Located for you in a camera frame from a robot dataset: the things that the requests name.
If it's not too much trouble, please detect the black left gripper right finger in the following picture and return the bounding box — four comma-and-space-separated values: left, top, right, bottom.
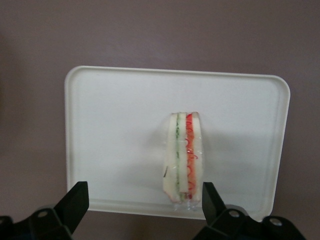
191, 181, 248, 240

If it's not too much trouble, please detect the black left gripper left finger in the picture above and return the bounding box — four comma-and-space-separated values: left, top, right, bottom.
28, 181, 90, 240

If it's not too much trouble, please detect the triangle sandwich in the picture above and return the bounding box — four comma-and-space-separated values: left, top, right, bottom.
159, 109, 205, 211

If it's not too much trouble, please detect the cream plastic tray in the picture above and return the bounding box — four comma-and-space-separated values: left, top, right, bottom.
64, 65, 291, 221

